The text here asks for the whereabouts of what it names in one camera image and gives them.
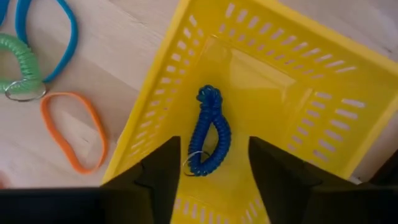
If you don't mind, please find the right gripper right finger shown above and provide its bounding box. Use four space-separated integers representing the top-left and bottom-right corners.
248 136 357 224

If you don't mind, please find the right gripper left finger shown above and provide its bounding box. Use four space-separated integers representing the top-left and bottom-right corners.
99 136 182 224

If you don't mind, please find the blue spiral wrist keychain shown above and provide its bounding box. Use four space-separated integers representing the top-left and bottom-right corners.
182 84 233 177

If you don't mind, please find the green spiral wrist keychain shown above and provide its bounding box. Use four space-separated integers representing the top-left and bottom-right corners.
0 32 48 103

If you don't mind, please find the orange silicone wristband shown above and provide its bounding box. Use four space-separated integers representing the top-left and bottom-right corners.
39 91 109 175

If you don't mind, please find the yellow plastic basket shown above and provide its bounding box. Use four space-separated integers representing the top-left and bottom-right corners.
101 0 398 224

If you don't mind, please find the blue silicone wristband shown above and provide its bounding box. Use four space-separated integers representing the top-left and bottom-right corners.
14 0 79 84
0 0 11 27

